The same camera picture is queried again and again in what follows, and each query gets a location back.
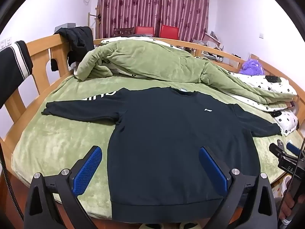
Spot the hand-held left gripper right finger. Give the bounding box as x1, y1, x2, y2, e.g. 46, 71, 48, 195
199, 146, 278, 229

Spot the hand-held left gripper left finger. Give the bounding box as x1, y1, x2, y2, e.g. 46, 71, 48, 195
24, 145, 103, 229

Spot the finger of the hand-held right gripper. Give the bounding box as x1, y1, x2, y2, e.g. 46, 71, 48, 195
269, 139, 286, 160
286, 143, 302, 157

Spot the black sweatshirt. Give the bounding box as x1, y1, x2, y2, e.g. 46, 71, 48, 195
42, 87, 283, 222

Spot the person's right hand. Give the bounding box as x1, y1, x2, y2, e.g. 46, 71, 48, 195
279, 191, 298, 222

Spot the white floral pillow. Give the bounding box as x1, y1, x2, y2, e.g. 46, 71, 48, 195
273, 108, 299, 136

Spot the white star print object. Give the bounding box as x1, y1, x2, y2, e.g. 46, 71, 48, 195
273, 174, 292, 207

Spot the purple plush toy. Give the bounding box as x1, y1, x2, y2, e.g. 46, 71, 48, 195
239, 58, 264, 75

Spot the black garment with white stripes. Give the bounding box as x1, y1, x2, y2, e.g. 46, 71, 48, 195
0, 40, 34, 109

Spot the pile of desk clutter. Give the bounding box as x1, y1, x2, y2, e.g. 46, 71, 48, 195
191, 30, 240, 66

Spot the green quilt with floral lining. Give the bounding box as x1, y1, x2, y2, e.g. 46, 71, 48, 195
75, 37, 298, 105

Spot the black jacket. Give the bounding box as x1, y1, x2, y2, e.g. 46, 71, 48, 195
50, 26, 94, 72

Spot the dark wooden chair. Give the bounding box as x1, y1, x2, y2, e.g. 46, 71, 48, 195
113, 27, 135, 38

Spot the red chair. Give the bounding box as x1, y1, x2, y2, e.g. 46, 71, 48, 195
135, 26, 155, 37
159, 24, 180, 39

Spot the grey box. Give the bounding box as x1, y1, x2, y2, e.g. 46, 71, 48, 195
55, 23, 77, 32

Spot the wooden rack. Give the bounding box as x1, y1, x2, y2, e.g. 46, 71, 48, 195
87, 3, 102, 40

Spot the maroon floral curtain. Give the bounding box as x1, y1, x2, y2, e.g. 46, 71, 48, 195
98, 0, 210, 43

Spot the black braided cable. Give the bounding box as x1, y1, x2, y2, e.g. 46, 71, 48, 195
0, 136, 12, 210

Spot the wooden bed frame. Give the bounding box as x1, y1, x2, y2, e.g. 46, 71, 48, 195
0, 32, 305, 229

